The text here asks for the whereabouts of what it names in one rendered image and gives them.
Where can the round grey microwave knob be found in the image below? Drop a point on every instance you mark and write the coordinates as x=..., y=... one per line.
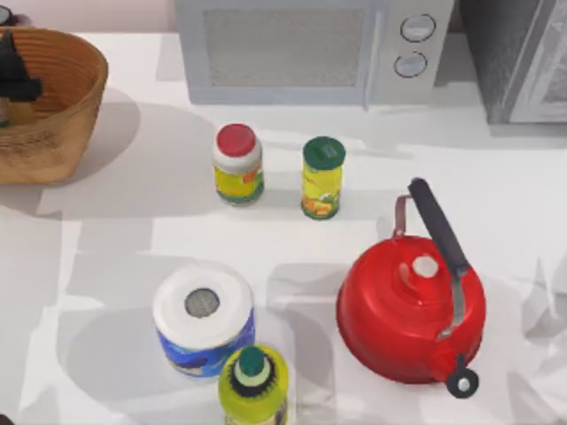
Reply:
x=410, y=64
x=418, y=27

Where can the pale microwave oven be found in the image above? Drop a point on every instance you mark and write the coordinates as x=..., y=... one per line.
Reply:
x=443, y=57

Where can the green-lidded yellow can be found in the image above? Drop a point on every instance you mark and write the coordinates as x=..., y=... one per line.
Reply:
x=322, y=186

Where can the white paper towel roll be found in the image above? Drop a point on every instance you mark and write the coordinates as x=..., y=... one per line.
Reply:
x=204, y=323

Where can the pale microwave door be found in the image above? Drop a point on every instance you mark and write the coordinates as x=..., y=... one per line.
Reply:
x=283, y=48

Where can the yellow bottle with green cap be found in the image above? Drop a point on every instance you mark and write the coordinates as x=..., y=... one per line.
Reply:
x=252, y=398

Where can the red-lidded yellow jar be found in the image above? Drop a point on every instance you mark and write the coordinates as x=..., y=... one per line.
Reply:
x=238, y=172

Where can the brown woven basket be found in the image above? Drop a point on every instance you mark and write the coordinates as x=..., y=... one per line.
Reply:
x=66, y=110

